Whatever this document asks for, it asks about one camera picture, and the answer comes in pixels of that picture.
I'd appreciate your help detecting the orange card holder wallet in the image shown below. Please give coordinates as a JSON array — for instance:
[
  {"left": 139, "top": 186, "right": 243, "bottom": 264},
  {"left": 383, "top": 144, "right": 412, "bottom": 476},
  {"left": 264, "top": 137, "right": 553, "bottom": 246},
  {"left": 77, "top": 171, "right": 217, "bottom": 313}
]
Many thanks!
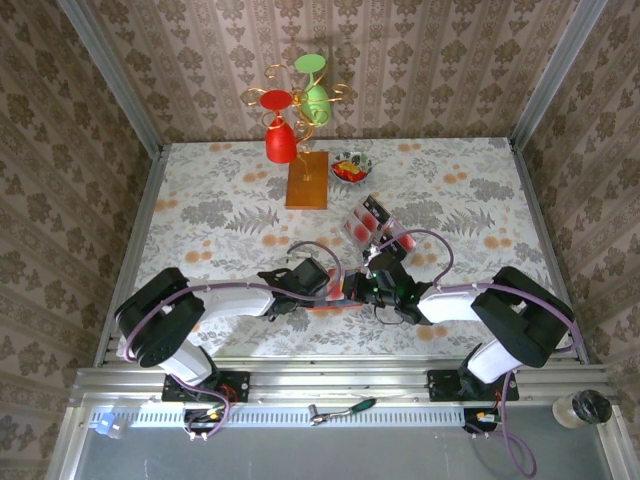
[{"left": 305, "top": 267, "right": 365, "bottom": 315}]

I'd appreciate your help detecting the black vip card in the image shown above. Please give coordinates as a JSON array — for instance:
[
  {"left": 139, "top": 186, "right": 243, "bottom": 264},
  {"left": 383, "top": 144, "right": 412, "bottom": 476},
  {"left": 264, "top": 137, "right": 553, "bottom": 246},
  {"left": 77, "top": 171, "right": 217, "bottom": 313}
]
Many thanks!
[{"left": 360, "top": 195, "right": 392, "bottom": 220}]

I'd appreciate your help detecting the red yellow snack packet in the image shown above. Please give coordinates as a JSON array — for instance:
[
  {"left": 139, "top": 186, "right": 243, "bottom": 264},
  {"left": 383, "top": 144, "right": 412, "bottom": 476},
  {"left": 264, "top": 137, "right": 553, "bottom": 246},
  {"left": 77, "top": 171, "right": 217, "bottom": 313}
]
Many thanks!
[{"left": 333, "top": 160, "right": 365, "bottom": 182}]

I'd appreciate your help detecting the floral ceramic bowl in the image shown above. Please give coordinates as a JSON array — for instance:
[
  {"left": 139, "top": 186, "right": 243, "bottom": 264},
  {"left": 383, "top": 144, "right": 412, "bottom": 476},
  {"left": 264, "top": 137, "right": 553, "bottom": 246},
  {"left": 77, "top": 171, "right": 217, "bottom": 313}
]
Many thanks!
[{"left": 330, "top": 151, "right": 376, "bottom": 185}]

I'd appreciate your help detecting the floral tablecloth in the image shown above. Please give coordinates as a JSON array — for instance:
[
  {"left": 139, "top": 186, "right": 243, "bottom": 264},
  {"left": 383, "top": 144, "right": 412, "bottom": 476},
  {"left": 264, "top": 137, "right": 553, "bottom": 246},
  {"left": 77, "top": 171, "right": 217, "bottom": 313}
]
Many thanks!
[{"left": 116, "top": 136, "right": 585, "bottom": 360}]

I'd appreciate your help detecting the red wine glass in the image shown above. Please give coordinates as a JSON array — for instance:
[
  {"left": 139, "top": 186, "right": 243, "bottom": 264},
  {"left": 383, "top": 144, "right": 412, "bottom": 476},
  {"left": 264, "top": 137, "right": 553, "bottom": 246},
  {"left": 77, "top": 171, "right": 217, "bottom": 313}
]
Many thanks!
[{"left": 259, "top": 89, "right": 297, "bottom": 165}]

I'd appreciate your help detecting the grey metal tray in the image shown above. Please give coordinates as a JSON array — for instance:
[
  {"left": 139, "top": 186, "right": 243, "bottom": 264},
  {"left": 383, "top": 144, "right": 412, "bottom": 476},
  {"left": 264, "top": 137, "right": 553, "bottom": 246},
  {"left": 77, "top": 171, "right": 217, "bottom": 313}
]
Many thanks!
[{"left": 47, "top": 404, "right": 629, "bottom": 480}]

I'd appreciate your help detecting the green wine glass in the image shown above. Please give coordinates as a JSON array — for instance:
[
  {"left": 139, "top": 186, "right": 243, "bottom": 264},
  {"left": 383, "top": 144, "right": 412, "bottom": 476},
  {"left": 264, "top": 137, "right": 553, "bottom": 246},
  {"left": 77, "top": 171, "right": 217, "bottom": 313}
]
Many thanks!
[{"left": 293, "top": 53, "right": 332, "bottom": 127}]

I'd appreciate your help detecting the blue white connector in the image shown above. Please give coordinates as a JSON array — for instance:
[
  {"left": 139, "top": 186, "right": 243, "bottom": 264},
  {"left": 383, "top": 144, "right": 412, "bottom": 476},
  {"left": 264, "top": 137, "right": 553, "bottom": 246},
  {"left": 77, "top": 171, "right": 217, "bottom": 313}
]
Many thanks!
[{"left": 92, "top": 410, "right": 126, "bottom": 440}]

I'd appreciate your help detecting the clear jar black lid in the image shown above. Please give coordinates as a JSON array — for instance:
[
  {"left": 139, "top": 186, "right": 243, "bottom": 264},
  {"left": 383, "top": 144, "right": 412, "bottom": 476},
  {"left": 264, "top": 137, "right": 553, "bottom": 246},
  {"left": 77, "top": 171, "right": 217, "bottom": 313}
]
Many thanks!
[{"left": 552, "top": 389, "right": 614, "bottom": 430}]

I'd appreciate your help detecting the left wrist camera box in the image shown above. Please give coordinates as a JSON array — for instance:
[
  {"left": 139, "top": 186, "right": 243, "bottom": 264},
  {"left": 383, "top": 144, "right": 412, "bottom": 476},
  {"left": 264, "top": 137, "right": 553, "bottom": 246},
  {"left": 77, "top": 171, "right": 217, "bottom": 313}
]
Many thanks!
[{"left": 291, "top": 256, "right": 327, "bottom": 292}]

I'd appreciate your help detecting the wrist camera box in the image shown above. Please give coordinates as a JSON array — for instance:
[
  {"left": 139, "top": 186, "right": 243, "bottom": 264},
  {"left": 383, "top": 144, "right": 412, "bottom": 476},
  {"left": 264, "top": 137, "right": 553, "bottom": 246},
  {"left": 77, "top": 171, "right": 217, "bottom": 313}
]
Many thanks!
[
  {"left": 363, "top": 246, "right": 410, "bottom": 288},
  {"left": 291, "top": 256, "right": 327, "bottom": 292}
]

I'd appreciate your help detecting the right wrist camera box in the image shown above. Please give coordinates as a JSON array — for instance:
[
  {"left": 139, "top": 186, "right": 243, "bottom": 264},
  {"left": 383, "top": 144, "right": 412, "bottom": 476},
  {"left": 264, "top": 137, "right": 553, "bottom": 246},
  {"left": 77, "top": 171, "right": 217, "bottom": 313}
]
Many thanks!
[{"left": 363, "top": 246, "right": 410, "bottom": 288}]

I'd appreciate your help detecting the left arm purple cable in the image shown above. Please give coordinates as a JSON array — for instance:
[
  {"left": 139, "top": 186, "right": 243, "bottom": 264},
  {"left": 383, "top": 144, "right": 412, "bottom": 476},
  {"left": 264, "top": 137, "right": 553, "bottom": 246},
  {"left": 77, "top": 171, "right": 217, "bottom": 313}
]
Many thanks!
[{"left": 122, "top": 241, "right": 344, "bottom": 442}]

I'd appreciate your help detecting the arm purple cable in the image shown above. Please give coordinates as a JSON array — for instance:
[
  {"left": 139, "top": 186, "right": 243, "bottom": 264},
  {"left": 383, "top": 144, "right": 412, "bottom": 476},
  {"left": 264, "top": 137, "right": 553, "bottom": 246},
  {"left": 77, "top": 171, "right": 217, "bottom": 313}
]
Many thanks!
[
  {"left": 377, "top": 228, "right": 586, "bottom": 477},
  {"left": 122, "top": 241, "right": 344, "bottom": 442}
]

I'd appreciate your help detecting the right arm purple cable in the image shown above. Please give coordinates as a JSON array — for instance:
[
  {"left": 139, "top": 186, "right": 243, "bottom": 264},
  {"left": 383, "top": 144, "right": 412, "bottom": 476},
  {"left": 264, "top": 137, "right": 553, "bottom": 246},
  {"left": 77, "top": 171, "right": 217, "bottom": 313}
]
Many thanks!
[{"left": 377, "top": 228, "right": 586, "bottom": 477}]

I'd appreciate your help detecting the aluminium mounting rail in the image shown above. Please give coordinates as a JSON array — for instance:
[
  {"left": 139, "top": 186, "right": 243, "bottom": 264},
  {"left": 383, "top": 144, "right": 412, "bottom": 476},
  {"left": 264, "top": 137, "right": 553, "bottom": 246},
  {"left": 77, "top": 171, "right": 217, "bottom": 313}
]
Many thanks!
[{"left": 69, "top": 355, "right": 621, "bottom": 409}]

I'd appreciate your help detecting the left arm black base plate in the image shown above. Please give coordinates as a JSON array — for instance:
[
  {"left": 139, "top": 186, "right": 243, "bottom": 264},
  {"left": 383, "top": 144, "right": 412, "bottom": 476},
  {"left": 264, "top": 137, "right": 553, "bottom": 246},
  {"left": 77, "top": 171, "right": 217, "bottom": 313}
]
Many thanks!
[{"left": 162, "top": 370, "right": 251, "bottom": 404}]

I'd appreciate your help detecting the gold wire rack wooden base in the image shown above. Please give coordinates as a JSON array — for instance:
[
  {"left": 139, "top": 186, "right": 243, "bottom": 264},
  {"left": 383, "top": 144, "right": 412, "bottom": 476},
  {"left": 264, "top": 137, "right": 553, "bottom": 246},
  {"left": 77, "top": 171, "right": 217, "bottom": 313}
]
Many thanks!
[{"left": 241, "top": 63, "right": 354, "bottom": 210}]

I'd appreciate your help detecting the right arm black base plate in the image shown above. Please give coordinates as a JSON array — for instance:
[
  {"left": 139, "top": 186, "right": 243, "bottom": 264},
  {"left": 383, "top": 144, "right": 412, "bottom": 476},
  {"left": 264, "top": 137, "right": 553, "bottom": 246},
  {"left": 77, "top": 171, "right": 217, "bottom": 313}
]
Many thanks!
[{"left": 427, "top": 368, "right": 520, "bottom": 403}]

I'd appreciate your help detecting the ratchet wrench green handle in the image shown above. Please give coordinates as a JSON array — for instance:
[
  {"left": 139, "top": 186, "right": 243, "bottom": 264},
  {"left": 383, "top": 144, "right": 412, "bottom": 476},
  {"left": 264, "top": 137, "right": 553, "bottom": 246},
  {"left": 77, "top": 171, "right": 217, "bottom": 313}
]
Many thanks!
[{"left": 308, "top": 397, "right": 377, "bottom": 427}]

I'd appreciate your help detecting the slotted white cable duct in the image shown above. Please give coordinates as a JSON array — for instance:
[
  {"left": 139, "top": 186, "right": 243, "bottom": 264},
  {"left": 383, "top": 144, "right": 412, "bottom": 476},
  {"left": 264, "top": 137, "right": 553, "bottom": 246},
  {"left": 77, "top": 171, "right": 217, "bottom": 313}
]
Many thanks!
[{"left": 133, "top": 402, "right": 467, "bottom": 428}]

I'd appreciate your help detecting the black yellow cable connector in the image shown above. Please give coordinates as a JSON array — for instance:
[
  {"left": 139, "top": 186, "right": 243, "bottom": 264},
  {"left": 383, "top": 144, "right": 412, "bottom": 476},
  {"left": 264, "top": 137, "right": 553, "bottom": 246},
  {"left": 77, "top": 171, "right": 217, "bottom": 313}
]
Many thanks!
[
  {"left": 182, "top": 405, "right": 230, "bottom": 435},
  {"left": 462, "top": 405, "right": 503, "bottom": 434}
]

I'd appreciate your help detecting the aluminium table side rail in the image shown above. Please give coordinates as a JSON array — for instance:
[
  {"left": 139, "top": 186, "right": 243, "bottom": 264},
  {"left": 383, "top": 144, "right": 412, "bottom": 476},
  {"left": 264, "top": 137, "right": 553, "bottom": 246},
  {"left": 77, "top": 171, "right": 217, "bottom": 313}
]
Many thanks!
[
  {"left": 507, "top": 137, "right": 592, "bottom": 365},
  {"left": 93, "top": 144, "right": 167, "bottom": 369}
]

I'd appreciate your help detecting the aluminium frame post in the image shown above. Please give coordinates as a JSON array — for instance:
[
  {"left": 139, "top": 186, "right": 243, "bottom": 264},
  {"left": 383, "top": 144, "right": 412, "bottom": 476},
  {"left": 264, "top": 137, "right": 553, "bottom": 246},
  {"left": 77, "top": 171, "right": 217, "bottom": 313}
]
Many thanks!
[
  {"left": 509, "top": 0, "right": 609, "bottom": 151},
  {"left": 55, "top": 0, "right": 166, "bottom": 157}
]

